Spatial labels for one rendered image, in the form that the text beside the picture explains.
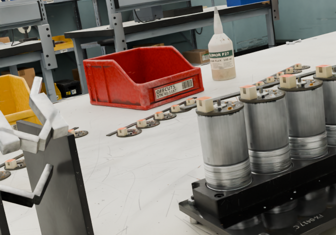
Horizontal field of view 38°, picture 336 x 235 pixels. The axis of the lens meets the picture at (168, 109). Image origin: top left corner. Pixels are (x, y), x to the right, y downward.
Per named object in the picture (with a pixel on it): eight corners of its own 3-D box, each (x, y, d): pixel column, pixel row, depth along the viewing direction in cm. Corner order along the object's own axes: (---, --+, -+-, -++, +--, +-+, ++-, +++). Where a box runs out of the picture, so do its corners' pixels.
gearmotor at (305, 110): (338, 165, 28) (331, 79, 27) (307, 178, 27) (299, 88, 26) (307, 156, 30) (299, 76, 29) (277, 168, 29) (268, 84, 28)
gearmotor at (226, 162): (263, 195, 26) (252, 102, 24) (226, 211, 24) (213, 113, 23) (235, 183, 28) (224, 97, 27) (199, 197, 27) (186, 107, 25)
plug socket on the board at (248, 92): (261, 97, 26) (260, 84, 26) (248, 100, 25) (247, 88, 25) (251, 95, 26) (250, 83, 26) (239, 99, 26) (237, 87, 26)
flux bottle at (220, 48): (207, 81, 68) (198, 9, 66) (220, 75, 70) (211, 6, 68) (228, 80, 66) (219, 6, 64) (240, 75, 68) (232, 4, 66)
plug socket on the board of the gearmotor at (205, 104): (218, 109, 24) (216, 96, 24) (204, 113, 24) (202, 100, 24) (209, 107, 25) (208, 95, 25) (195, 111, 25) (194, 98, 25)
